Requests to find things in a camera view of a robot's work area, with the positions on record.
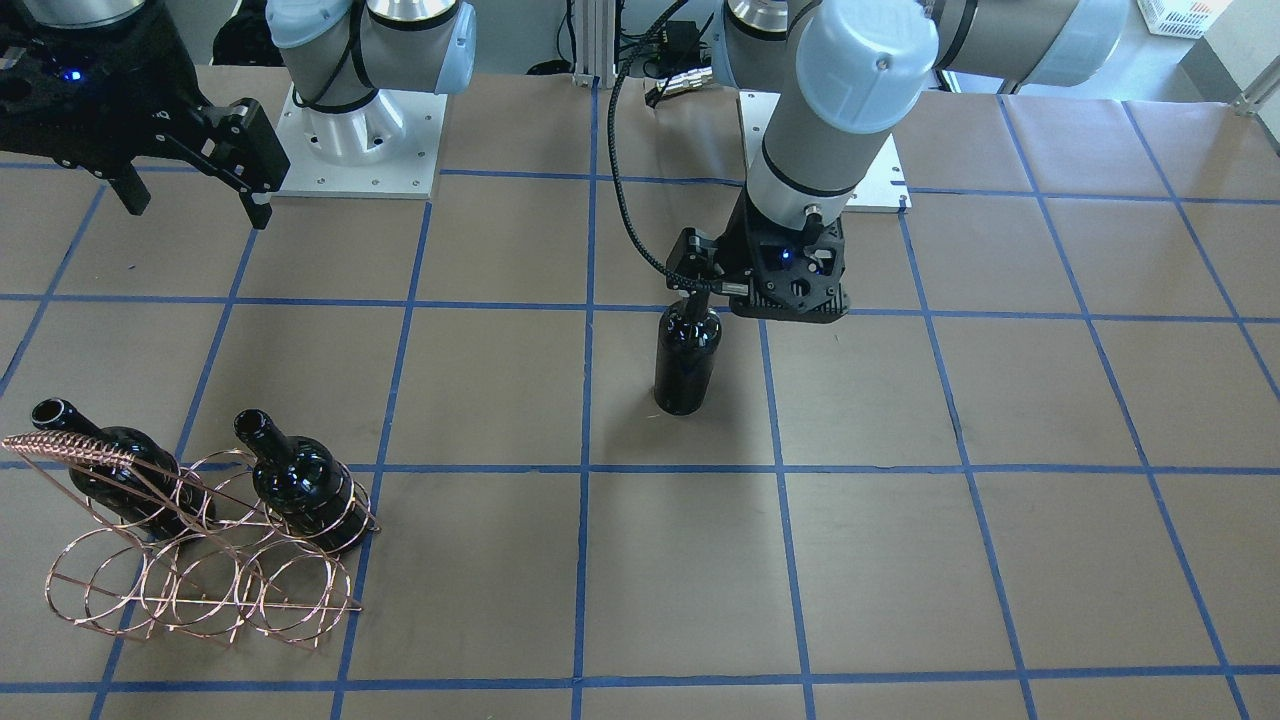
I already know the white base plate rack side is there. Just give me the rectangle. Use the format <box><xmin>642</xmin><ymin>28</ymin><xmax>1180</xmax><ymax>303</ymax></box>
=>
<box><xmin>275</xmin><ymin>90</ymin><xmax>451</xmax><ymax>201</ymax></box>

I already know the dark wine bottle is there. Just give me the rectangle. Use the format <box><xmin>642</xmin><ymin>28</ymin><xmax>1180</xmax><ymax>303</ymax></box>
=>
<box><xmin>653</xmin><ymin>292</ymin><xmax>723</xmax><ymax>416</ymax></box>

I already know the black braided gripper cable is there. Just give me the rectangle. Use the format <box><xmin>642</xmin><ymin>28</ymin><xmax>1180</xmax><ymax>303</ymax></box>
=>
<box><xmin>605</xmin><ymin>0</ymin><xmax>701</xmax><ymax>291</ymax></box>

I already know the robot arm over wine rack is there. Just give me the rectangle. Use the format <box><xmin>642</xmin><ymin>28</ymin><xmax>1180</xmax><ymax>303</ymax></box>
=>
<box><xmin>1</xmin><ymin>1</ymin><xmax>477</xmax><ymax>231</ymax></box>

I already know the dark bottle in rack outer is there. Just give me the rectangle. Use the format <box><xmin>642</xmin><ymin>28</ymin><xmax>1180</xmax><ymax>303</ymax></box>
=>
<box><xmin>29</xmin><ymin>397</ymin><xmax>218</xmax><ymax>541</ymax></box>

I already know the white base plate bottle side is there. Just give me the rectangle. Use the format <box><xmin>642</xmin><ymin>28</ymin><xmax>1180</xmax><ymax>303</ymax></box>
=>
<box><xmin>739</xmin><ymin>90</ymin><xmax>911</xmax><ymax>213</ymax></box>

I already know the copper wire wine rack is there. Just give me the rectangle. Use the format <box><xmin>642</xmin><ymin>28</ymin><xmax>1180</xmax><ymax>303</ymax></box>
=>
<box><xmin>3</xmin><ymin>430</ymin><xmax>364</xmax><ymax>648</ymax></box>

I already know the aluminium frame post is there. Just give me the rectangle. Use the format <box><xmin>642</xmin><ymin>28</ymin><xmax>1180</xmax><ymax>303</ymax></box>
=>
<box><xmin>568</xmin><ymin>0</ymin><xmax>620</xmax><ymax>88</ymax></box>

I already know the black gripper body over rack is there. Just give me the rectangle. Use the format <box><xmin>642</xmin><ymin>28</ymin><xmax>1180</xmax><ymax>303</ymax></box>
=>
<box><xmin>3</xmin><ymin>1</ymin><xmax>289</xmax><ymax>191</ymax></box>

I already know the dark bottle in rack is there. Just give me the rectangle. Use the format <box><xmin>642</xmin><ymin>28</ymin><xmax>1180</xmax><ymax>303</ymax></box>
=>
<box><xmin>233</xmin><ymin>407</ymin><xmax>372</xmax><ymax>555</ymax></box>
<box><xmin>29</xmin><ymin>397</ymin><xmax>218</xmax><ymax>541</ymax></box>

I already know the black gripper body with camera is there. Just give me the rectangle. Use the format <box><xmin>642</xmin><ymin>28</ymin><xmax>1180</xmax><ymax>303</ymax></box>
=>
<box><xmin>666</xmin><ymin>190</ymin><xmax>760</xmax><ymax>301</ymax></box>

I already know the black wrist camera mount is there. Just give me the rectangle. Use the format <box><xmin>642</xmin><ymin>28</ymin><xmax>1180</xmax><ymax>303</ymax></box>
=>
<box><xmin>730</xmin><ymin>209</ymin><xmax>849</xmax><ymax>324</ymax></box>

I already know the robot arm carrying bottle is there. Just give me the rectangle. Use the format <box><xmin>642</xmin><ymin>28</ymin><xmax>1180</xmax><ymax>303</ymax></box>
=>
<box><xmin>666</xmin><ymin>1</ymin><xmax>1129</xmax><ymax>314</ymax></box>

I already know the dark bottle in rack inner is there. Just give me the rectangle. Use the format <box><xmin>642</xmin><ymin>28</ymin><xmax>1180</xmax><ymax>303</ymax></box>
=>
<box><xmin>233</xmin><ymin>407</ymin><xmax>372</xmax><ymax>555</ymax></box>

